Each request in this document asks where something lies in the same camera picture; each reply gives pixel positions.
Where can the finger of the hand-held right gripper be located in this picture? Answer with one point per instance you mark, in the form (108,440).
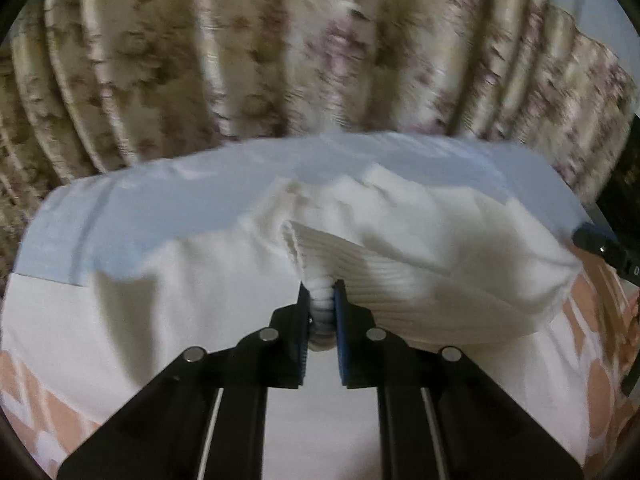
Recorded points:
(597,242)

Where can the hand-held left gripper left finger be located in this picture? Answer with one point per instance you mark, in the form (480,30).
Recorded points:
(301,320)

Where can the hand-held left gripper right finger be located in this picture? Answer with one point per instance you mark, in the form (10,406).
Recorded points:
(342,325)

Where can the white knit sweater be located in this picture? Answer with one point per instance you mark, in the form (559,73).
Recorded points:
(450,240)

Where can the dark object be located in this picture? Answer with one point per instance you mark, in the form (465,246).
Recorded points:
(622,180)

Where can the blue peach printed bed sheet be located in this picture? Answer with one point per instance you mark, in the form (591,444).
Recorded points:
(150,210)

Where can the floral beige curtain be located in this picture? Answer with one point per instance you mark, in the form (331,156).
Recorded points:
(280,45)

